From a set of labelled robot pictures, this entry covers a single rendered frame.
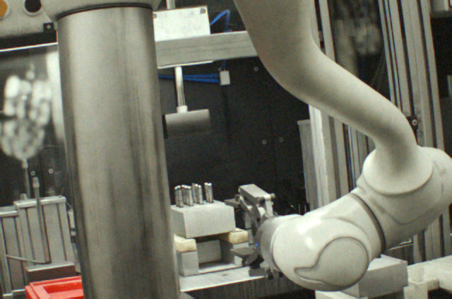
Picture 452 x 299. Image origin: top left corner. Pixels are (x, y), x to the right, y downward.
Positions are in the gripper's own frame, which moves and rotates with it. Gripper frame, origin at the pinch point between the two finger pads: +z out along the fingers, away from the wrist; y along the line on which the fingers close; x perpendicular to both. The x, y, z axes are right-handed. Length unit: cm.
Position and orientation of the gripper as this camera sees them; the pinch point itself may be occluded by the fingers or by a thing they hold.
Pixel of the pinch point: (240, 227)
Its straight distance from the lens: 159.4
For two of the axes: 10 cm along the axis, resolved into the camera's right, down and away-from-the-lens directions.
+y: -1.2, -9.9, -0.6
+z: -3.2, -0.2, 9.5
